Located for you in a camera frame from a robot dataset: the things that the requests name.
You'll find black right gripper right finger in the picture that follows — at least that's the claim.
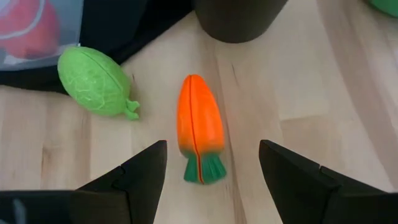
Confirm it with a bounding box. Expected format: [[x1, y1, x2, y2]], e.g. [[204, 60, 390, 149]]
[[259, 139, 387, 224]]

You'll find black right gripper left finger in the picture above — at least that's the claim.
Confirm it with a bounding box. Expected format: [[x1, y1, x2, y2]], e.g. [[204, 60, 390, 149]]
[[76, 139, 168, 224]]

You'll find orange toy carrot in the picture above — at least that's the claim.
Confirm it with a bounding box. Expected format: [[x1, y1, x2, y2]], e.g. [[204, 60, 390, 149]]
[[176, 73, 228, 185]]

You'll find green toy corn cob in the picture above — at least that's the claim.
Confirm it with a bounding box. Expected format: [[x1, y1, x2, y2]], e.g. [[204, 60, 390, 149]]
[[364, 0, 398, 18]]

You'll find clear plastic tupperware container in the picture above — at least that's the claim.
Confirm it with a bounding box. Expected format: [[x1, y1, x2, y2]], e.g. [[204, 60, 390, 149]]
[[0, 0, 85, 72]]

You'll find black cloth mat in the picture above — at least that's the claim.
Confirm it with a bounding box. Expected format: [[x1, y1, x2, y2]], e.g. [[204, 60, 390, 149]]
[[0, 0, 194, 95]]

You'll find green plant in black pot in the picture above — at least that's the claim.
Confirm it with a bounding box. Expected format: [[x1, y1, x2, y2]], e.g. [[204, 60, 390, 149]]
[[192, 0, 289, 44]]

